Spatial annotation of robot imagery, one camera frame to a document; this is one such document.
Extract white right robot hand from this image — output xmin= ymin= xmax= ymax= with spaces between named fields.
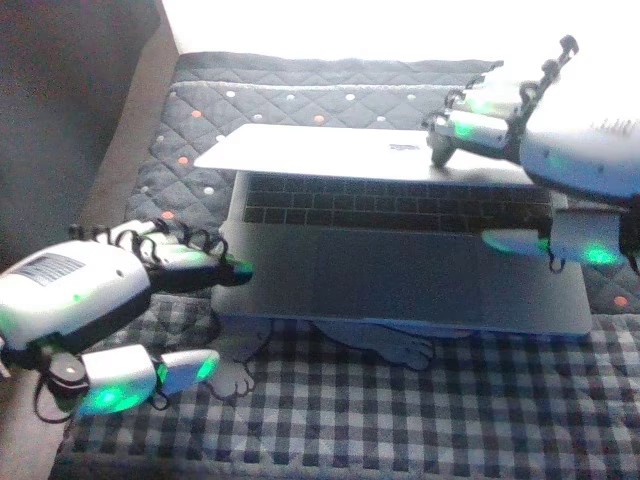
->
xmin=422 ymin=34 xmax=640 ymax=274

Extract silver laptop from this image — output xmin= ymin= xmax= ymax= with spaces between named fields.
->
xmin=192 ymin=123 xmax=594 ymax=337

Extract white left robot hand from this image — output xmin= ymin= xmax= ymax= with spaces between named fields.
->
xmin=0 ymin=219 xmax=255 ymax=419

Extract grey quilt with bear print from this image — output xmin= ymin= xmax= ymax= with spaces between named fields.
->
xmin=49 ymin=52 xmax=640 ymax=480

